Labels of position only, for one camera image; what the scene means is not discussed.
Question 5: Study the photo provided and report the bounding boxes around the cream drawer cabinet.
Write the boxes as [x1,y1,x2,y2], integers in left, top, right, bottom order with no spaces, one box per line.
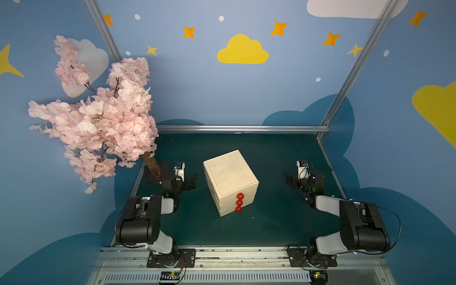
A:
[203,150,260,217]

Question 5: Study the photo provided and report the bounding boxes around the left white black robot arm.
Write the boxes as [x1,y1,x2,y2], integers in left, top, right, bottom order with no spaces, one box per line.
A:
[115,175,197,269]

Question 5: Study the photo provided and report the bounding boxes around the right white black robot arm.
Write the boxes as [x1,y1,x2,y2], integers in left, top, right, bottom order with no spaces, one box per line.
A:
[285,169,402,269]

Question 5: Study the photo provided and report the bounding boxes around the pink cherry blossom tree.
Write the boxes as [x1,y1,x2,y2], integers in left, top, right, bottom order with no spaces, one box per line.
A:
[28,35,159,194]

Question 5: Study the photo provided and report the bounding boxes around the left green circuit board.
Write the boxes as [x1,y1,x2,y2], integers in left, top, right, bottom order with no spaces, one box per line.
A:
[159,271,184,285]

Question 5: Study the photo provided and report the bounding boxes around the right small circuit board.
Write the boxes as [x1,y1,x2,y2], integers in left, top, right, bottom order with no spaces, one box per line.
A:
[309,271,328,285]

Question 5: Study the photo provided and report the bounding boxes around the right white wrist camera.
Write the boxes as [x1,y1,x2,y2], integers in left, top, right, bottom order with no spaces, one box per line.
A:
[296,160,310,179]

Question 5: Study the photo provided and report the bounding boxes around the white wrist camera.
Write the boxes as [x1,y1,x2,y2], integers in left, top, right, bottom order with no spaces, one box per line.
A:
[296,160,310,179]
[173,162,185,181]

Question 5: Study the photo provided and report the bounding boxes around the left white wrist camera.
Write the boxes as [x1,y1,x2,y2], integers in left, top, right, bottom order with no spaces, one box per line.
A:
[173,162,185,181]

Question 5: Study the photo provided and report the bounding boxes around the dark tree base plate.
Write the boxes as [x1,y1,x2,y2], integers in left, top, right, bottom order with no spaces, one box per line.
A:
[143,161,171,186]

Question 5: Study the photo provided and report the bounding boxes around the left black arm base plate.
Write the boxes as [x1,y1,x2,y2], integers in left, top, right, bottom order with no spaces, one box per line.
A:
[146,248,196,268]

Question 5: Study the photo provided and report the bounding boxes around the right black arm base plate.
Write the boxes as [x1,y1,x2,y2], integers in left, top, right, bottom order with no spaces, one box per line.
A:
[285,246,338,270]

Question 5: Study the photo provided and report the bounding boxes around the aluminium front rail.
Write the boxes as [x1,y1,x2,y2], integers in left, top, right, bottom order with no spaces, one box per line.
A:
[88,246,395,285]

